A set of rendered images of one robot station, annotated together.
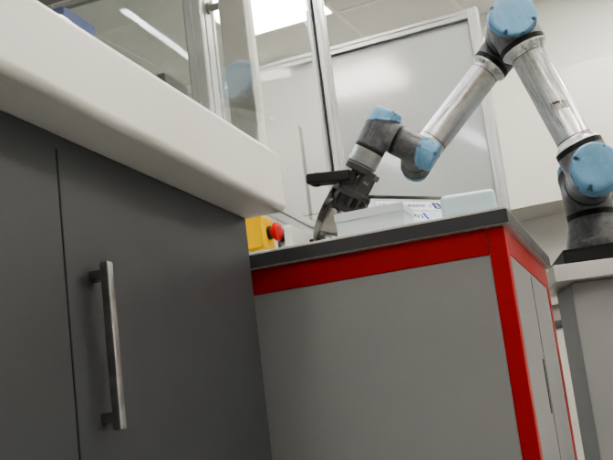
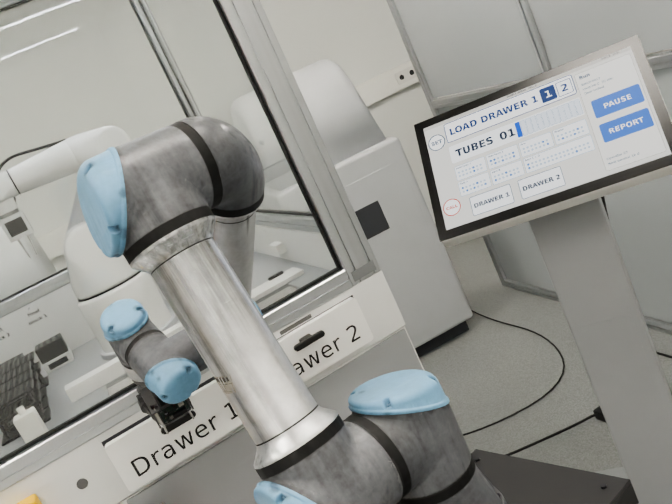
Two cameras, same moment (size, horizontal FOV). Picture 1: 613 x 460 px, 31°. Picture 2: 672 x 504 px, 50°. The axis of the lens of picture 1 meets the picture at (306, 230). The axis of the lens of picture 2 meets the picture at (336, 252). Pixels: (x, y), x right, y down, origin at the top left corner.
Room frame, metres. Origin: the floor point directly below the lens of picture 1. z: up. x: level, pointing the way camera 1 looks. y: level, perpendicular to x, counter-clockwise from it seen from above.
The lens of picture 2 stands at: (2.18, -1.38, 1.41)
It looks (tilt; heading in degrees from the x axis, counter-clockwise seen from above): 14 degrees down; 54
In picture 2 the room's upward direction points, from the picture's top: 25 degrees counter-clockwise
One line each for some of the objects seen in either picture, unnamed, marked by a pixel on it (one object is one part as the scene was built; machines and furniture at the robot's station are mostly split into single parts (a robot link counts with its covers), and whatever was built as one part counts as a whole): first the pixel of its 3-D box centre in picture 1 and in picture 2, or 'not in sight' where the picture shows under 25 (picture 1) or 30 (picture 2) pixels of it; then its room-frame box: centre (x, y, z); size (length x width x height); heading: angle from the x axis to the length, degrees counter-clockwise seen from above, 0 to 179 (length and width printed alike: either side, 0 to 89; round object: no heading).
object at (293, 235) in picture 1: (309, 256); (182, 429); (2.64, 0.00, 0.87); 0.29 x 0.02 x 0.11; 163
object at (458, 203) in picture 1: (469, 212); not in sight; (1.91, -0.29, 0.78); 0.15 x 0.10 x 0.04; 173
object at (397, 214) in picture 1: (376, 225); not in sight; (1.94, -0.13, 0.79); 0.13 x 0.09 x 0.05; 72
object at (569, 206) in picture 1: (585, 186); (404, 428); (2.66, -0.70, 0.96); 0.13 x 0.12 x 0.14; 176
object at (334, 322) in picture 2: not in sight; (309, 349); (2.94, -0.08, 0.87); 0.29 x 0.02 x 0.11; 163
